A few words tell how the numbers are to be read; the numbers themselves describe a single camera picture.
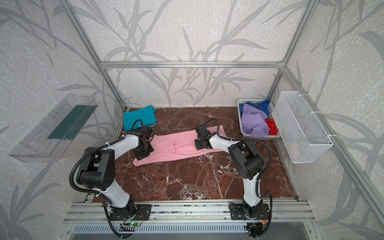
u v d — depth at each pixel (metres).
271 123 0.97
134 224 0.70
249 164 0.51
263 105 1.12
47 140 0.64
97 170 0.47
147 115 1.19
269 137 0.93
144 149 0.79
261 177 0.53
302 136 0.62
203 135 0.77
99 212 0.75
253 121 0.90
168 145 0.97
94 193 0.50
